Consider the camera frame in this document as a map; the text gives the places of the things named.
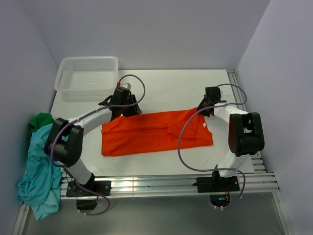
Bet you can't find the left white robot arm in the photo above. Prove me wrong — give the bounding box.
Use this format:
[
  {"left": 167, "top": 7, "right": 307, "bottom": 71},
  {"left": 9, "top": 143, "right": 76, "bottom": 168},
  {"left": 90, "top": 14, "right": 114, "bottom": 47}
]
[{"left": 44, "top": 86, "right": 141, "bottom": 195}]

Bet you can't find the green t shirt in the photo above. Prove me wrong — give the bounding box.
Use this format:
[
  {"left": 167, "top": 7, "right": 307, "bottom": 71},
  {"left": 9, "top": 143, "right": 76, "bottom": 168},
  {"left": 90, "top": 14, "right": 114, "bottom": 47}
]
[{"left": 29, "top": 113, "right": 54, "bottom": 135}]

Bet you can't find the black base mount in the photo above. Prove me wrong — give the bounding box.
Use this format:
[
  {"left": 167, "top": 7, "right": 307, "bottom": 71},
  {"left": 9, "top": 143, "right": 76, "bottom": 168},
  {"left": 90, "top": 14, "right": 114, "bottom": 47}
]
[
  {"left": 66, "top": 181, "right": 111, "bottom": 214},
  {"left": 192, "top": 173, "right": 240, "bottom": 210}
]

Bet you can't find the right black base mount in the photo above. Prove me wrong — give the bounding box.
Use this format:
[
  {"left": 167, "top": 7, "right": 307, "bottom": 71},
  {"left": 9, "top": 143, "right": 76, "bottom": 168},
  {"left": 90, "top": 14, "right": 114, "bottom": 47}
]
[{"left": 192, "top": 173, "right": 240, "bottom": 210}]

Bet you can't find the white perforated plastic basket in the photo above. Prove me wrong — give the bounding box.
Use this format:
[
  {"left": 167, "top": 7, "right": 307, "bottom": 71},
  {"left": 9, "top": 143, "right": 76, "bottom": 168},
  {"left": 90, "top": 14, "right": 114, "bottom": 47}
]
[{"left": 54, "top": 56, "right": 119, "bottom": 97}]

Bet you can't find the right aluminium rail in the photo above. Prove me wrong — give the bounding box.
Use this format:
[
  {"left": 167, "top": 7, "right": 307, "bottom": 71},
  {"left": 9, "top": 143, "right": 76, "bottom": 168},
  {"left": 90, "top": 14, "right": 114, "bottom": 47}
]
[{"left": 226, "top": 69, "right": 294, "bottom": 235}]

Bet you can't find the aluminium rail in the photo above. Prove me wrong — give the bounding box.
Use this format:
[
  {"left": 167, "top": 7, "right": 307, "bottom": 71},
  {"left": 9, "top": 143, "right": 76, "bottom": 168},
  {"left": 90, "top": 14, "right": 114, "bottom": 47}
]
[
  {"left": 60, "top": 171, "right": 281, "bottom": 200},
  {"left": 226, "top": 69, "right": 294, "bottom": 235}
]

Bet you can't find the front aluminium rail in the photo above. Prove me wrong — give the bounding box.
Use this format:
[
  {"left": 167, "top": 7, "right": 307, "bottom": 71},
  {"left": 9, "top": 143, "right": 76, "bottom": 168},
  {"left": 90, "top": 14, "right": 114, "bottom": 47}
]
[{"left": 60, "top": 171, "right": 281, "bottom": 200}]

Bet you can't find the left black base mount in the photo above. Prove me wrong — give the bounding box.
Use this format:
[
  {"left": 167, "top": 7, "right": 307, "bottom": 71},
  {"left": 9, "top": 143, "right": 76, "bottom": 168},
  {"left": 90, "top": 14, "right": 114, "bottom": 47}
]
[{"left": 66, "top": 181, "right": 111, "bottom": 214}]

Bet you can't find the orange t shirt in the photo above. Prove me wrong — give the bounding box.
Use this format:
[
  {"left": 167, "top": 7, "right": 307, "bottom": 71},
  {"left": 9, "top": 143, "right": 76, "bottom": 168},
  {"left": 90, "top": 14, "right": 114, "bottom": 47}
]
[{"left": 101, "top": 108, "right": 213, "bottom": 157}]

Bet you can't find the teal t shirt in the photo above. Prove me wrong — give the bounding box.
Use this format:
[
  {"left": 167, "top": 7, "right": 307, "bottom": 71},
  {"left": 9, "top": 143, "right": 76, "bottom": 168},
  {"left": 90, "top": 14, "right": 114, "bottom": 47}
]
[{"left": 17, "top": 124, "right": 62, "bottom": 221}]

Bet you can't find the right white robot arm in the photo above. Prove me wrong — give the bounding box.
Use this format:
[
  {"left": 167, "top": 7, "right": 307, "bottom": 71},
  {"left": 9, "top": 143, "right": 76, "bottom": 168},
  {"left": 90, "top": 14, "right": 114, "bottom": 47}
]
[{"left": 197, "top": 86, "right": 265, "bottom": 191}]

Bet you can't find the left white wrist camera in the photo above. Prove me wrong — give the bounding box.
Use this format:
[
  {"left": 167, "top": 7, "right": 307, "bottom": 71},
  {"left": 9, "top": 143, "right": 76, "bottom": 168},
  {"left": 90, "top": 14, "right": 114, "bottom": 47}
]
[{"left": 122, "top": 83, "right": 132, "bottom": 90}]

